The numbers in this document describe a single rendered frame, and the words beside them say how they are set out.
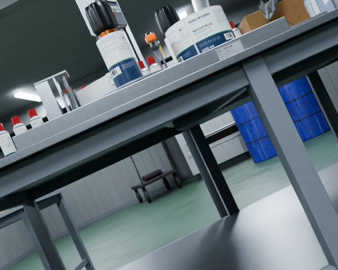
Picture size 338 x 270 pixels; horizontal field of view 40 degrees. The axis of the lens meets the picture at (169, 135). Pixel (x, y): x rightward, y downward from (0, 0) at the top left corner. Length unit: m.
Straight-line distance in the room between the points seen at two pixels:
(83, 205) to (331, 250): 9.61
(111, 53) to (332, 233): 0.79
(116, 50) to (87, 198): 9.35
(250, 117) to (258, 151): 0.50
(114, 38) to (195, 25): 0.25
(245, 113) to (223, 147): 1.69
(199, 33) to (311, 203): 0.59
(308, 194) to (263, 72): 0.34
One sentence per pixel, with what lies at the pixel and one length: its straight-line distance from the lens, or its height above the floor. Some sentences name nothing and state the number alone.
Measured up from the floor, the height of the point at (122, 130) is 0.77.
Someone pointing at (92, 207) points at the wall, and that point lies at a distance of 10.69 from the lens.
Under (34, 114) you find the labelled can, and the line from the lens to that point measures 2.06.
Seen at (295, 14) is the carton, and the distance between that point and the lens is 2.45.
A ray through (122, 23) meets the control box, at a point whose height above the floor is 1.29.
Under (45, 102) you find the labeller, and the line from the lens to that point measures 1.91.
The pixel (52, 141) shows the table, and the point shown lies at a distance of 1.18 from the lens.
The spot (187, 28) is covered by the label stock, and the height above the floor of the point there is 0.99.
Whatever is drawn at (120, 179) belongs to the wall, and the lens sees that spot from 10.47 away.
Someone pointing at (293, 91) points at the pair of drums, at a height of 0.73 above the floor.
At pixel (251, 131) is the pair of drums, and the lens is 6.84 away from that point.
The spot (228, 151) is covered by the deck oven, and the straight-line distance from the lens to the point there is 8.40.
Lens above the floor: 0.67
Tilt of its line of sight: 2 degrees up
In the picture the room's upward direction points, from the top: 25 degrees counter-clockwise
